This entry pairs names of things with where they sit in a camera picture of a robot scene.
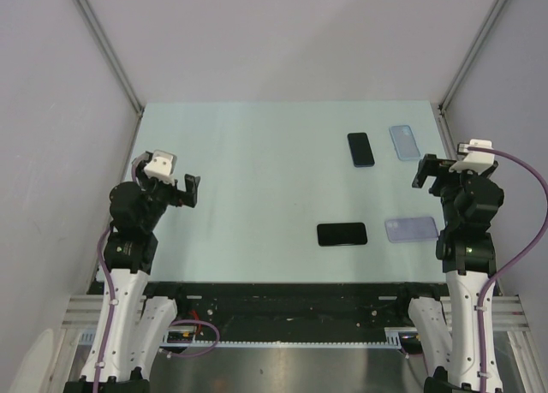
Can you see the right aluminium frame post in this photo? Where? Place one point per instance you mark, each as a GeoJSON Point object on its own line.
{"type": "Point", "coordinates": [479, 41]}

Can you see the lilac phone case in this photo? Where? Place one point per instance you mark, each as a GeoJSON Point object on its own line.
{"type": "Point", "coordinates": [411, 229]}

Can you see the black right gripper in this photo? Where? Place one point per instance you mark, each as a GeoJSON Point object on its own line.
{"type": "Point", "coordinates": [430, 165]}

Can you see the aluminium front rail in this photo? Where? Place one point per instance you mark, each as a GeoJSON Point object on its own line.
{"type": "Point", "coordinates": [507, 313]}

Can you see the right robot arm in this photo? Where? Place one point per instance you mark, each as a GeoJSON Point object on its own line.
{"type": "Point", "coordinates": [460, 351]}

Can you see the light blue phone case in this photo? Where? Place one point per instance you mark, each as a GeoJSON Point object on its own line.
{"type": "Point", "coordinates": [404, 143]}

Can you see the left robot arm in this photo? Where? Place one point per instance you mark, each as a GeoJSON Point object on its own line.
{"type": "Point", "coordinates": [131, 326]}

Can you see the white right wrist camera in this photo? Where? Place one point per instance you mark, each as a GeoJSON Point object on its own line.
{"type": "Point", "coordinates": [476, 156]}

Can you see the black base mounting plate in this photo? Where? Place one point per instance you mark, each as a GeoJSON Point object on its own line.
{"type": "Point", "coordinates": [307, 329]}

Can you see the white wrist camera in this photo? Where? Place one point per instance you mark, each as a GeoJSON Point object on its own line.
{"type": "Point", "coordinates": [161, 166]}
{"type": "Point", "coordinates": [476, 156]}

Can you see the aluminium frame post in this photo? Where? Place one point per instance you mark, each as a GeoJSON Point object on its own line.
{"type": "Point", "coordinates": [108, 52]}
{"type": "Point", "coordinates": [479, 41]}

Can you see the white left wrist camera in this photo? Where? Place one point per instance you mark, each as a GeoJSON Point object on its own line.
{"type": "Point", "coordinates": [161, 166]}

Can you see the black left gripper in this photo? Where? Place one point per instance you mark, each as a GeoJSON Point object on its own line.
{"type": "Point", "coordinates": [178, 197]}

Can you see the white slotted cable duct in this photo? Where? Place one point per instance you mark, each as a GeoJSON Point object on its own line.
{"type": "Point", "coordinates": [393, 341]}

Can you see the phone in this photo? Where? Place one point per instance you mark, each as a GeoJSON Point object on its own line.
{"type": "Point", "coordinates": [360, 150]}
{"type": "Point", "coordinates": [341, 234]}

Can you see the left aluminium frame post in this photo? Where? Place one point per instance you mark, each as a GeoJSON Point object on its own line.
{"type": "Point", "coordinates": [108, 52]}

